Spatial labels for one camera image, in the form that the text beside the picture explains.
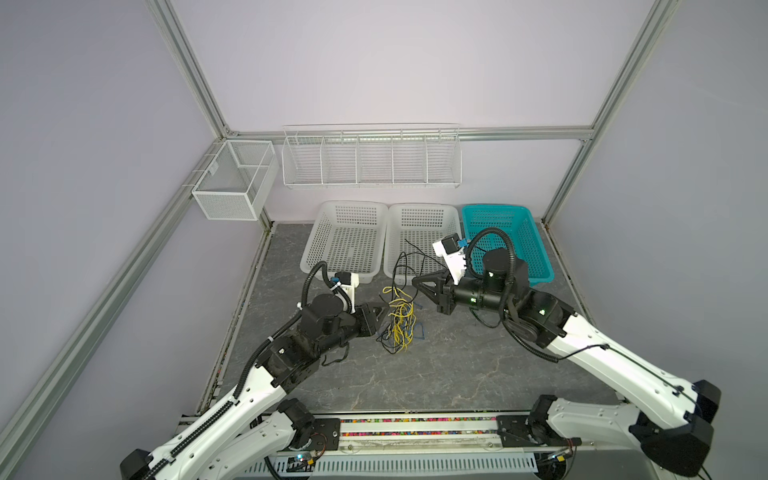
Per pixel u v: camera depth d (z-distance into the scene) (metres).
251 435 0.56
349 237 1.16
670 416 0.39
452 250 0.54
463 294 0.56
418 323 0.92
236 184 0.98
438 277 0.57
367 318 0.60
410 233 1.16
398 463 0.71
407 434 0.75
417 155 1.05
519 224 1.12
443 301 0.55
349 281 0.64
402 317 0.74
